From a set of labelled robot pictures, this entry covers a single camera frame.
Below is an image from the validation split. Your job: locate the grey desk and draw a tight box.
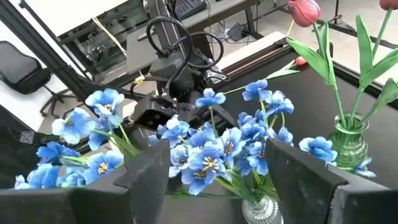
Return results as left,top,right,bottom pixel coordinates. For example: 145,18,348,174
126,0,261,68

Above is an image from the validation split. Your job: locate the yellow cable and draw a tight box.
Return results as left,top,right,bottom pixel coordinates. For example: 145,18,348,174
91,17,129,57

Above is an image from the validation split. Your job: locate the black tripod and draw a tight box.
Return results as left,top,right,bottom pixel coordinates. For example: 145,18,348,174
325,0,357,32

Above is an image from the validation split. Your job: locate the black power adapter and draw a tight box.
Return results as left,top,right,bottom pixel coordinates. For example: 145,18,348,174
226,22,249,42

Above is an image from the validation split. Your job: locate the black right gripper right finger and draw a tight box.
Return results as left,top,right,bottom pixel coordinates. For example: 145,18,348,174
266,138,398,224

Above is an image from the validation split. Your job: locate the black table edge frame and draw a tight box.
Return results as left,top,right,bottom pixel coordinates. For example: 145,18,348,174
214,35,398,108

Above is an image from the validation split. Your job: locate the blue artificial flower bunch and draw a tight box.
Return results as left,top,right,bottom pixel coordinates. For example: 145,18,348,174
14,88,141,190
298,136,377,179
147,79,295,203

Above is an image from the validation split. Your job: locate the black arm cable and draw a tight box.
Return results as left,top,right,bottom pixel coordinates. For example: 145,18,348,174
146,16,194,94
188,30,224,70

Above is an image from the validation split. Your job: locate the green patterned glass vase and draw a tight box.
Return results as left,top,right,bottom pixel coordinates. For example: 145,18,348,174
326,111,371,171

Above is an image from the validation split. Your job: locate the black keyboard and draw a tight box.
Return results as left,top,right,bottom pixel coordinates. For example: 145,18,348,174
174,0,208,20

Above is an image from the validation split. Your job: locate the clear ribbed glass vase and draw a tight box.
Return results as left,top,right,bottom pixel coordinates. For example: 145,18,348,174
241,195,284,224

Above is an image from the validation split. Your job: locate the white desk top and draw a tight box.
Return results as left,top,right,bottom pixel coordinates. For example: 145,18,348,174
23,0,130,37

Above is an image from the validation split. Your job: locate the black rig frame bar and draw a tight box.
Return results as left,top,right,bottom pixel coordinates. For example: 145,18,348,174
0,0,97,102

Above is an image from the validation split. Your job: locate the black table clamp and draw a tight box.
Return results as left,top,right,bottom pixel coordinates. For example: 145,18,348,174
323,42,334,60

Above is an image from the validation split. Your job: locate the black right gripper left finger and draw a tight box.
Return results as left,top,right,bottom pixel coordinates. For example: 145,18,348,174
0,139,171,224

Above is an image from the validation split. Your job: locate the black mesh office chair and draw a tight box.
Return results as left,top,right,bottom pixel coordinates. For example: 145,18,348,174
0,40,80,119

